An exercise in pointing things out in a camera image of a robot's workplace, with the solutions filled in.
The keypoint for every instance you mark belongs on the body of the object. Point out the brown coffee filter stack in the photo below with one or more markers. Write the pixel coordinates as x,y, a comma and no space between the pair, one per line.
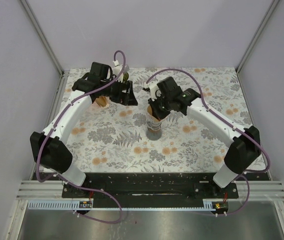
103,102

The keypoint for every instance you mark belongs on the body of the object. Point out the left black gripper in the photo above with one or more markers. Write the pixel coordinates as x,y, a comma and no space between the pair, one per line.
123,98

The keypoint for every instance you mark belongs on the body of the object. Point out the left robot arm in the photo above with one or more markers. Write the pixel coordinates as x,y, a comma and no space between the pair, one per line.
49,146

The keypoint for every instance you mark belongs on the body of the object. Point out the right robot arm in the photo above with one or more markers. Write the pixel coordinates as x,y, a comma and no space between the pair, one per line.
241,142

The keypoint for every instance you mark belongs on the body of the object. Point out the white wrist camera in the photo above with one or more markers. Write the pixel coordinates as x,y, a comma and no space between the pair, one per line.
153,89
117,69

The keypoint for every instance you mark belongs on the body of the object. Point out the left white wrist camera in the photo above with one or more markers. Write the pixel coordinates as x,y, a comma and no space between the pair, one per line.
117,69

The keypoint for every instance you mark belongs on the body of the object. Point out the floral tablecloth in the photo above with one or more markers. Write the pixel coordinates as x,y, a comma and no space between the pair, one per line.
114,139

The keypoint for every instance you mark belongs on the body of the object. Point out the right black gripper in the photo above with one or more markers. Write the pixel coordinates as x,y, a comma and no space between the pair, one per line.
155,111

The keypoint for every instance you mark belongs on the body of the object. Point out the dark green dripper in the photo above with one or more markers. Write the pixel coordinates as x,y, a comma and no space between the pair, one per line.
125,77

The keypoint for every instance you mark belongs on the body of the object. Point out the glass coffee carafe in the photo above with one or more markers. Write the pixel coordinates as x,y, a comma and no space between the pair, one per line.
153,136

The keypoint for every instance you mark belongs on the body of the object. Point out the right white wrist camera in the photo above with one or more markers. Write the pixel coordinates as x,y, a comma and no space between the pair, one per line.
153,89

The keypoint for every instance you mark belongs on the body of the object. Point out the white slotted cable duct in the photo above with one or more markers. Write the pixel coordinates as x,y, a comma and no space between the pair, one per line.
79,205

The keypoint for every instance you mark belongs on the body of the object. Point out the brown paper coffee filter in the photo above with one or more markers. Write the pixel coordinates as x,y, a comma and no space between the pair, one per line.
151,116

